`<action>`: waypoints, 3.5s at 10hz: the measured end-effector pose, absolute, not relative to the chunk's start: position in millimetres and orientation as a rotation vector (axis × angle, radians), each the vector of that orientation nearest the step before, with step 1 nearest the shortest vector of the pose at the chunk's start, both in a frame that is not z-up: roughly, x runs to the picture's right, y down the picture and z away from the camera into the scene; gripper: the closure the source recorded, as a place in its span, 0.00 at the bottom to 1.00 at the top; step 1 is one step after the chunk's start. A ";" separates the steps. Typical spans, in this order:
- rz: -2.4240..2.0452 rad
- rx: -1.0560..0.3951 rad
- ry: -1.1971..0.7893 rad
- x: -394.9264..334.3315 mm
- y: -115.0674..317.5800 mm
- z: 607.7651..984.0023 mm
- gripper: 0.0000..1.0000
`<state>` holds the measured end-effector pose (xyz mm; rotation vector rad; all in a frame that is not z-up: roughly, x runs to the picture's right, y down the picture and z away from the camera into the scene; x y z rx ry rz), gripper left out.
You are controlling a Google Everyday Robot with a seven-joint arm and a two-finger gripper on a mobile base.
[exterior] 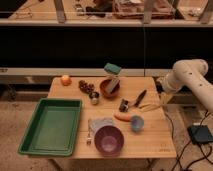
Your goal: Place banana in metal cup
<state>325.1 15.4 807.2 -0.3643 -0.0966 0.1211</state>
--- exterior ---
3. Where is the wooden table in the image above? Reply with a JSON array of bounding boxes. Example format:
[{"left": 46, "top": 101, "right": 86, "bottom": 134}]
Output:
[{"left": 46, "top": 77, "right": 176, "bottom": 159}]

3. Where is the purple bowl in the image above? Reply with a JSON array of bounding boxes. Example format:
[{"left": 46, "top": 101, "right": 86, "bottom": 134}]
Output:
[{"left": 94, "top": 125, "right": 124, "bottom": 157}]

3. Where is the small metal cup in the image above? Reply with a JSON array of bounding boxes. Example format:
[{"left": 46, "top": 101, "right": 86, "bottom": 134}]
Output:
[{"left": 89, "top": 91, "right": 99, "bottom": 105}]

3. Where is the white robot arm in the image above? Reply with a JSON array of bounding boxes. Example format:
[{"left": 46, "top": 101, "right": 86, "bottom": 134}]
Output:
[{"left": 158, "top": 59, "right": 213, "bottom": 114}]

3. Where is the orange carrot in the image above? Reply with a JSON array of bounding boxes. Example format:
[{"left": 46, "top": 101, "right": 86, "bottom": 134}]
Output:
[{"left": 114, "top": 114, "right": 131, "bottom": 122}]

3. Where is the orange fruit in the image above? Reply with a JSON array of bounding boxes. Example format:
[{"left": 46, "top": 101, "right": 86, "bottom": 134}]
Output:
[{"left": 60, "top": 75, "right": 72, "bottom": 86}]

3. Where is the dark grape bunch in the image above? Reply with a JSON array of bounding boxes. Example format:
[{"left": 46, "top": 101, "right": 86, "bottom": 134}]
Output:
[{"left": 79, "top": 80, "right": 94, "bottom": 94}]

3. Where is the white cloth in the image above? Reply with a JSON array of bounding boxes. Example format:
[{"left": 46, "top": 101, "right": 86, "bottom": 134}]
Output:
[{"left": 89, "top": 118, "right": 114, "bottom": 135}]

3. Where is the green plastic tray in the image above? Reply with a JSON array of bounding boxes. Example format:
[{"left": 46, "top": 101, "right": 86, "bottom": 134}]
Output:
[{"left": 18, "top": 98, "right": 82, "bottom": 157}]

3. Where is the blue small bowl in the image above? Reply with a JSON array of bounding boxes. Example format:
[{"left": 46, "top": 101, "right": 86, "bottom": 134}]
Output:
[{"left": 130, "top": 116, "right": 144, "bottom": 132}]

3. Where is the yellow banana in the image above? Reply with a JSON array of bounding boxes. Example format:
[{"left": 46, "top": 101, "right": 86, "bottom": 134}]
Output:
[{"left": 139, "top": 92, "right": 173, "bottom": 112}]

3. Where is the black power box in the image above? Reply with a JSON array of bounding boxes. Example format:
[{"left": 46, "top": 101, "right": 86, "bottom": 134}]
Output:
[{"left": 187, "top": 125, "right": 213, "bottom": 144}]

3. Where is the grey box in bowl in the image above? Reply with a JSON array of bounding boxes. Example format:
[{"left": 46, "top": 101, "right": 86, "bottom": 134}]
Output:
[{"left": 105, "top": 77, "right": 119, "bottom": 94}]

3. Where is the brown wooden bowl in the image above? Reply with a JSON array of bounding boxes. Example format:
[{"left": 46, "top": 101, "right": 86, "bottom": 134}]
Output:
[{"left": 100, "top": 79, "right": 120, "bottom": 98}]

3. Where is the metal fork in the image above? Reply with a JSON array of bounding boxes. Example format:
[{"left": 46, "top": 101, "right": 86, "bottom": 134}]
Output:
[{"left": 87, "top": 119, "right": 92, "bottom": 145}]

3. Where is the green sponge block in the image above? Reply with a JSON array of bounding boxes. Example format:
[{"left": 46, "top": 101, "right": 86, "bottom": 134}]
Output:
[{"left": 104, "top": 63, "right": 121, "bottom": 75}]

